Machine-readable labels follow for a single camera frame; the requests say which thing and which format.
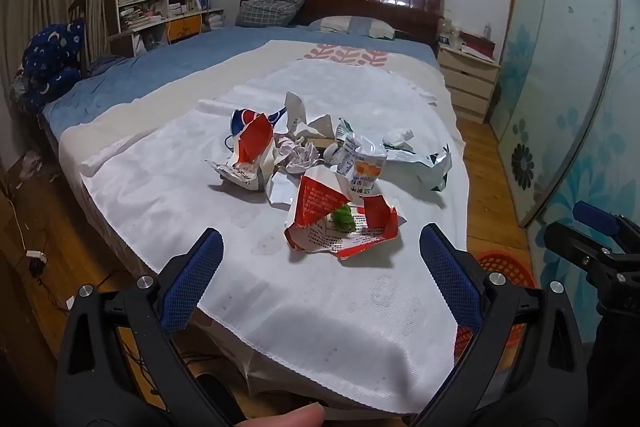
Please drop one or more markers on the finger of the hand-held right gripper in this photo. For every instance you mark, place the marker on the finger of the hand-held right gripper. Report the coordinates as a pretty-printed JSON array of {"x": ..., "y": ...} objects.
[
  {"x": 575, "y": 247},
  {"x": 595, "y": 214}
]

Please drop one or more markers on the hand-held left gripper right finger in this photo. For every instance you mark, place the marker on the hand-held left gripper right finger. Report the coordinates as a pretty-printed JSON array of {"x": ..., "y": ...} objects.
[{"x": 450, "y": 279}]

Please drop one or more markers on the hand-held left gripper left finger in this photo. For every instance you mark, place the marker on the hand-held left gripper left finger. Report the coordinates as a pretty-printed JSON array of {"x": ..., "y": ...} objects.
[{"x": 192, "y": 279}]

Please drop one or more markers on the orange plastic basket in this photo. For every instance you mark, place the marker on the orange plastic basket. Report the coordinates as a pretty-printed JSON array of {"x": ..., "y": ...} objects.
[{"x": 505, "y": 264}]

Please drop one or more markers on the green white foil bag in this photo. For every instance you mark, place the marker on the green white foil bag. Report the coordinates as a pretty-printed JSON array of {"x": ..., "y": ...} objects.
[{"x": 417, "y": 162}]

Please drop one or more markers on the small green wrapper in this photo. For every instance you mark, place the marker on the small green wrapper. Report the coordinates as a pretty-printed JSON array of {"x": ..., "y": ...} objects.
[{"x": 344, "y": 218}]

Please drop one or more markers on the orange label foil packet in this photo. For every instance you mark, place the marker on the orange label foil packet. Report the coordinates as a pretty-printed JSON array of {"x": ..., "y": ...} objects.
[{"x": 367, "y": 169}]

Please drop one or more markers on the red white carton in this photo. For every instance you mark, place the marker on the red white carton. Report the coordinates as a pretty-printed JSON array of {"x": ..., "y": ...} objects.
[
  {"x": 320, "y": 202},
  {"x": 252, "y": 139}
]

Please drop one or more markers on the grey white paper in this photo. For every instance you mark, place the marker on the grey white paper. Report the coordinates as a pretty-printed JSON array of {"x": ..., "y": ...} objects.
[{"x": 297, "y": 154}]

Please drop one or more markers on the torn white carton piece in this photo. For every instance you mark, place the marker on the torn white carton piece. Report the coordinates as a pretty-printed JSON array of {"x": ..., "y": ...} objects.
[{"x": 295, "y": 107}]

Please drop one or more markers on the person's left hand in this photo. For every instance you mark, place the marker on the person's left hand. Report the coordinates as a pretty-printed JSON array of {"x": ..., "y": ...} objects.
[{"x": 290, "y": 419}]

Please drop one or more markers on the white woven cloth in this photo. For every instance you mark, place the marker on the white woven cloth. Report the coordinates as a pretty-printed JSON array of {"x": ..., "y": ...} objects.
[{"x": 300, "y": 307}]

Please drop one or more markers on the white charger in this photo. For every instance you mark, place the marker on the white charger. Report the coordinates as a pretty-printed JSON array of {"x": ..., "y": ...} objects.
[{"x": 36, "y": 256}]

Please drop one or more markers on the floral sliding wardrobe door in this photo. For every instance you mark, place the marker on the floral sliding wardrobe door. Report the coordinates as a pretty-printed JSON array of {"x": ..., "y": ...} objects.
[{"x": 560, "y": 57}]

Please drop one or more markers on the light wooden nightstand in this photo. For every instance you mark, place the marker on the light wooden nightstand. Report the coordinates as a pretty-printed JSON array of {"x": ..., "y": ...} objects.
[{"x": 467, "y": 82}]

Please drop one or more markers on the red box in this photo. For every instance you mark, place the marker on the red box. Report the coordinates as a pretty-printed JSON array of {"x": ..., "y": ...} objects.
[{"x": 480, "y": 47}]

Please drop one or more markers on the bed with blue sheet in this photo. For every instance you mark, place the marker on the bed with blue sheet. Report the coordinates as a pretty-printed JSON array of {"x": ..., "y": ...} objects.
[{"x": 175, "y": 57}]

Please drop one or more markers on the small black clock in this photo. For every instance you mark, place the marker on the small black clock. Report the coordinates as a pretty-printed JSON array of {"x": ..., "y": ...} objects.
[{"x": 445, "y": 41}]

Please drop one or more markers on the stack of folded cloths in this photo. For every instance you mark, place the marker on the stack of folded cloths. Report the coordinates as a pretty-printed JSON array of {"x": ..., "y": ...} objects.
[{"x": 214, "y": 21}]

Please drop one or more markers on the blue star print blanket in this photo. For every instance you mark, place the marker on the blue star print blanket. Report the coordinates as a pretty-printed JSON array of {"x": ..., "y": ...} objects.
[{"x": 55, "y": 52}]

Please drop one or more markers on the flat pale pillow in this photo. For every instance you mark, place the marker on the flat pale pillow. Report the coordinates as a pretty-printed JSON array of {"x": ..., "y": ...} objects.
[{"x": 345, "y": 24}]

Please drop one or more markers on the grey checked pillow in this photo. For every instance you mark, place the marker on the grey checked pillow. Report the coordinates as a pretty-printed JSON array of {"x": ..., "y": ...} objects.
[{"x": 270, "y": 9}]

